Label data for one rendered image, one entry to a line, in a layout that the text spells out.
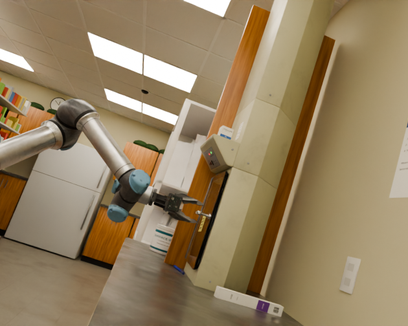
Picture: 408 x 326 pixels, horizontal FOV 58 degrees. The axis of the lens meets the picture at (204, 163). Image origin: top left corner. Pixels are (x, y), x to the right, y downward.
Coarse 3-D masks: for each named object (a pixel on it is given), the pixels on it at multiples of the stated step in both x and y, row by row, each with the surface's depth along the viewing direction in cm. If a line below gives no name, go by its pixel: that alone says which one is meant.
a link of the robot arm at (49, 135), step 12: (48, 120) 138; (60, 120) 137; (36, 132) 132; (48, 132) 134; (60, 132) 137; (72, 132) 140; (0, 144) 120; (12, 144) 122; (24, 144) 125; (36, 144) 129; (48, 144) 134; (60, 144) 139; (72, 144) 147; (0, 156) 118; (12, 156) 121; (24, 156) 126; (0, 168) 119
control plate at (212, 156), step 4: (204, 152) 170; (208, 152) 162; (212, 152) 155; (208, 156) 166; (212, 156) 158; (208, 160) 169; (212, 160) 161; (216, 160) 155; (216, 164) 158; (212, 168) 168
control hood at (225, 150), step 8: (216, 136) 144; (208, 144) 157; (216, 144) 144; (224, 144) 144; (232, 144) 145; (216, 152) 149; (224, 152) 144; (232, 152) 144; (224, 160) 144; (232, 160) 144; (216, 168) 161; (224, 168) 153
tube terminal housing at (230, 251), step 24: (240, 120) 162; (264, 120) 148; (288, 120) 158; (240, 144) 145; (264, 144) 147; (288, 144) 162; (240, 168) 144; (264, 168) 148; (240, 192) 143; (264, 192) 151; (216, 216) 140; (240, 216) 142; (264, 216) 155; (216, 240) 139; (240, 240) 142; (216, 264) 138; (240, 264) 145; (240, 288) 149
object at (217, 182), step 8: (216, 176) 163; (224, 176) 144; (216, 184) 155; (208, 192) 171; (216, 192) 148; (208, 200) 162; (216, 200) 142; (208, 208) 154; (200, 216) 168; (208, 224) 140; (200, 232) 152; (192, 240) 165; (200, 240) 145; (192, 248) 157; (200, 248) 139; (192, 256) 150; (192, 264) 143
